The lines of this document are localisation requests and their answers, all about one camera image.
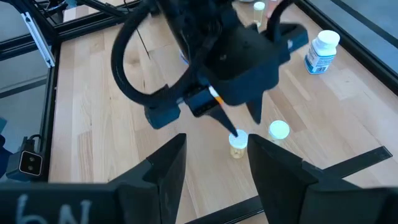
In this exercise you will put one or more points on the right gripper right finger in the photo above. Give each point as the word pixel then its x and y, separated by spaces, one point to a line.
pixel 280 186

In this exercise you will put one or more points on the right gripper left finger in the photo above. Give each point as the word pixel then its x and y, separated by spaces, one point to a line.
pixel 161 180

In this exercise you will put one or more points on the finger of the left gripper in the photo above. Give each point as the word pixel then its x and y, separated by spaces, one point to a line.
pixel 256 109
pixel 224 119

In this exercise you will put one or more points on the orange pill bottle white cap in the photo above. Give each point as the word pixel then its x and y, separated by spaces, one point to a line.
pixel 218 99

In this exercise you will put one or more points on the small white cap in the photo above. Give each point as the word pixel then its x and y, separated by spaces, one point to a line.
pixel 238 143

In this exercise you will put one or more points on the yellow pill bottle white cap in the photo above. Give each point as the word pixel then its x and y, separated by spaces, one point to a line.
pixel 259 14
pixel 279 130

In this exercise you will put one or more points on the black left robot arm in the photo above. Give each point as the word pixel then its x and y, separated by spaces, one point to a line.
pixel 192 15

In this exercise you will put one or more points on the white medicine bottle blue label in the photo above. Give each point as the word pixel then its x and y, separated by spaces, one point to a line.
pixel 321 53

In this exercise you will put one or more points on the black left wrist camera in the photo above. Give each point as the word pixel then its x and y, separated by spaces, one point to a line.
pixel 200 101

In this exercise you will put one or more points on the black table-level camera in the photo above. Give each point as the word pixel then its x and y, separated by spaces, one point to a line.
pixel 26 161

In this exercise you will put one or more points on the silver aluminium bracket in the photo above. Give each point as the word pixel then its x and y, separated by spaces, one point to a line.
pixel 38 40

